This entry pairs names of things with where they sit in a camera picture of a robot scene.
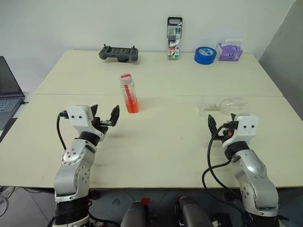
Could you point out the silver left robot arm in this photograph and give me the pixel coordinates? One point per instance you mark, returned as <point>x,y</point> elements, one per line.
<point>71,158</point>

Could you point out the clear wine glass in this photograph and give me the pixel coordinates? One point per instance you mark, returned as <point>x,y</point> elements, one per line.
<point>234,105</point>

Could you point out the dark grey laptop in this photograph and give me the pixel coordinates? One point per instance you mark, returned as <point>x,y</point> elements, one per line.
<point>8,94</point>

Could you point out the blue tape roll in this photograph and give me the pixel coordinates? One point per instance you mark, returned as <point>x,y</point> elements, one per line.
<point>204,58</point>

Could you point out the black laptop plug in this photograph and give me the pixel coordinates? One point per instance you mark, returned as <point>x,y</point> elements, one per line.
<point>25,101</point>

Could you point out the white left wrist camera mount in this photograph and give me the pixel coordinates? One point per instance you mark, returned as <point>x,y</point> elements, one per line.
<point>78,118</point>

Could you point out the purple tissue box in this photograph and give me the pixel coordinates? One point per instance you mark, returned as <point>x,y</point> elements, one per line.
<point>228,53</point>

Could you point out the small red block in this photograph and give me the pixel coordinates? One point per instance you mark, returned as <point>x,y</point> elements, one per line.
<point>145,201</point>

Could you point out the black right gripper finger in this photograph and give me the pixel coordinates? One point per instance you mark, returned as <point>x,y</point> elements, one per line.
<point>212,125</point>
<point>234,118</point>

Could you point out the bottle with orange liquid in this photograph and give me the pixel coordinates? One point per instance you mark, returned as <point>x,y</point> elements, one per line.
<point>132,104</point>

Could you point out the marker pen pack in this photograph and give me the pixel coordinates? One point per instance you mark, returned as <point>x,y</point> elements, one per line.
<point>174,45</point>

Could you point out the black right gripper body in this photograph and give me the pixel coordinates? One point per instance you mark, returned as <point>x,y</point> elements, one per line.
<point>227,132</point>

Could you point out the small black box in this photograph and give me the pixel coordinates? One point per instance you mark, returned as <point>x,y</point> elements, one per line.
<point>219,221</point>

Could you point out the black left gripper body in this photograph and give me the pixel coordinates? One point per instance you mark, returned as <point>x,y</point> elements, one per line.
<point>99,125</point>

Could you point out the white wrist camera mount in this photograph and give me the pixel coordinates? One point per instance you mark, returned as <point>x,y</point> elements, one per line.
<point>78,118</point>
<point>248,127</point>

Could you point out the dark rounded shape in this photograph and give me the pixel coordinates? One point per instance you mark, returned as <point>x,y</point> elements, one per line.
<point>193,212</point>
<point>133,216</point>

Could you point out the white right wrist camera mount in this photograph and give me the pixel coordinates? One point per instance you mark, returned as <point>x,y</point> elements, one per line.
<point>248,127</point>

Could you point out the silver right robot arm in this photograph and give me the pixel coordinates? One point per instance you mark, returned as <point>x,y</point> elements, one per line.
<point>253,165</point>

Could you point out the grey handheld remote controller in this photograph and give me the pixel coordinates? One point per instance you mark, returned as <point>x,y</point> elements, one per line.
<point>118,52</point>

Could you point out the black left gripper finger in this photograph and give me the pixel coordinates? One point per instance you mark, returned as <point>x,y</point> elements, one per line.
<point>115,116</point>
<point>94,110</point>

